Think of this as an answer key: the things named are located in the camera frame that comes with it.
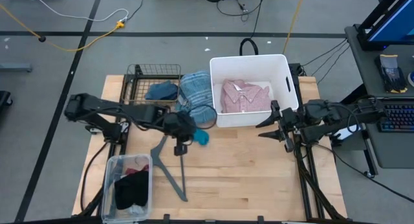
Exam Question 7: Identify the black left arm base cable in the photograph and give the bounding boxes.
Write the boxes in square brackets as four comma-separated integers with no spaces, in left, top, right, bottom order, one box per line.
[80,141,109,212]

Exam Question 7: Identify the grey knit cloth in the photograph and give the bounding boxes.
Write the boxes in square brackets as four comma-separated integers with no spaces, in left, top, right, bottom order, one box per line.
[127,203,146,216]

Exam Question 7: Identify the black garment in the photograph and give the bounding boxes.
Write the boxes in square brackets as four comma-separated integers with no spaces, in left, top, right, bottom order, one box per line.
[114,170,150,210]

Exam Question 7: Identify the clear plastic bin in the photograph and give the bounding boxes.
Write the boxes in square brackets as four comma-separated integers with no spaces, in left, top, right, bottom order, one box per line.
[101,153,153,223]

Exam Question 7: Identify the yellow floor cable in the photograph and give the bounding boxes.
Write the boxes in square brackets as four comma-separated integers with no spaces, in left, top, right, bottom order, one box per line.
[283,0,307,55]
[0,3,125,53]

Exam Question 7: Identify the pink checked shirt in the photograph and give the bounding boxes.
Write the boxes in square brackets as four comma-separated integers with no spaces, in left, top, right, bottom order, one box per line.
[220,79,274,114]

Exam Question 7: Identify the black computer monitor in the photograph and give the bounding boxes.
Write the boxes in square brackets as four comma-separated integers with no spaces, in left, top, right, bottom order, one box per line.
[357,0,414,52]

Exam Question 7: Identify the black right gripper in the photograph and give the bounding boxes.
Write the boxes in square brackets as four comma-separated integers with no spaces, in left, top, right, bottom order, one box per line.
[255,100,305,153]

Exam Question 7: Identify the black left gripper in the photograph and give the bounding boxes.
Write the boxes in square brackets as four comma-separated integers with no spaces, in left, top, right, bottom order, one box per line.
[163,111,197,157]

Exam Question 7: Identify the blue striped shirt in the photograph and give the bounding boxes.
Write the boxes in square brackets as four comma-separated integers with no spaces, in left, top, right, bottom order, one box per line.
[176,70,218,125]

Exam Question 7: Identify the black wire basket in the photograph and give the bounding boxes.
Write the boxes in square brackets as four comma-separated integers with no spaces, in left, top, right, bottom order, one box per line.
[121,63,182,107]

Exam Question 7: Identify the maroon garment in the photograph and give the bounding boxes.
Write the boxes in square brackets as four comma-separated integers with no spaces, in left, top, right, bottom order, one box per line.
[124,164,150,176]

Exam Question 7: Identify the black right arm floor cable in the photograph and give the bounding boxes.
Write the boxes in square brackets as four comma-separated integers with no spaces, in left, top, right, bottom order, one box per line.
[315,142,414,204]

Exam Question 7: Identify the black desk cables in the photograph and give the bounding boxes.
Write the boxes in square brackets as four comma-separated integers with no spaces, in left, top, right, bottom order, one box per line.
[299,39,351,85]

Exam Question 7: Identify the black coiled floor cable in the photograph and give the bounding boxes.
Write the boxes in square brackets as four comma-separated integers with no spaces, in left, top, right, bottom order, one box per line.
[239,0,269,56]

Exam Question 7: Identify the black computer keyboard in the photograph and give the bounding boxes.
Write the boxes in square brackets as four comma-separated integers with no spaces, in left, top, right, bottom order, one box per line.
[376,102,414,133]

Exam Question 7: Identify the white floor cable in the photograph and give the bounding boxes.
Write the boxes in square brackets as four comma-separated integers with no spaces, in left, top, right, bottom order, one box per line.
[28,0,129,23]

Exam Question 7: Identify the navy blue sock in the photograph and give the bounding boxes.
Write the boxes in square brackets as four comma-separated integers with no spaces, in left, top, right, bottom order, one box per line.
[144,80,179,101]

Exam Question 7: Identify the dark grey office desk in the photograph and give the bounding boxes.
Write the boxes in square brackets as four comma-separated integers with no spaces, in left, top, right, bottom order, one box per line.
[344,23,414,179]

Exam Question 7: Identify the teal sock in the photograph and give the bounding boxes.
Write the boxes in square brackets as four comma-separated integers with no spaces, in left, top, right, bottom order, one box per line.
[193,128,210,146]

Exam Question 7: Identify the black and grey work gloves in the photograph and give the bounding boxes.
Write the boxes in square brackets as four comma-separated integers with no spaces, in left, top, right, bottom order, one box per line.
[375,54,408,94]

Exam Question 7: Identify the white perforated plastic basket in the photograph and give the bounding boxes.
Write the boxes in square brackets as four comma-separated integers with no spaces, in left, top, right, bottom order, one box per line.
[209,54,300,128]

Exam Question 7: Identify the white flat box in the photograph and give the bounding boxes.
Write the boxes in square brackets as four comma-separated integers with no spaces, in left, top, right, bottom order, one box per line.
[336,125,360,140]

